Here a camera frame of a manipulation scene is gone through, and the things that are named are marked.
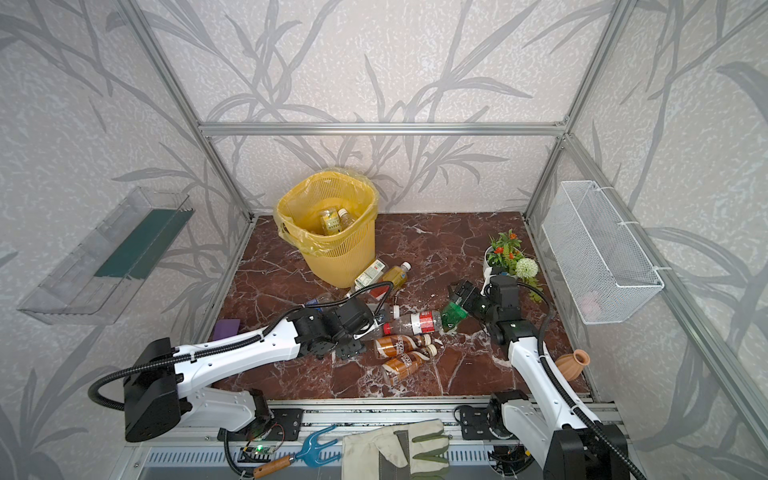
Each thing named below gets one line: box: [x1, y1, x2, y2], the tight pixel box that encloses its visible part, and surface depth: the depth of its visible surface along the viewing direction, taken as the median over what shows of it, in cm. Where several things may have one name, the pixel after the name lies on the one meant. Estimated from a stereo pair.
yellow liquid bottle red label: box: [370, 261, 412, 299], surface depth 100 cm
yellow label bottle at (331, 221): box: [322, 209, 341, 235], surface depth 101 cm
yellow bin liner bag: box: [274, 169, 379, 256], surface depth 92 cm
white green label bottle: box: [347, 259, 387, 296], surface depth 98 cm
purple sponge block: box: [213, 319, 240, 340], surface depth 91 cm
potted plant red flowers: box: [483, 229, 543, 302], surface depth 90 cm
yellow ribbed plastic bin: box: [277, 171, 379, 288], surface depth 93 cm
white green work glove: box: [341, 419, 453, 480], surface depth 71 cm
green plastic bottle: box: [441, 302, 469, 332], surface depth 92 cm
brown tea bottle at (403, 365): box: [382, 344, 437, 386], surface depth 80 cm
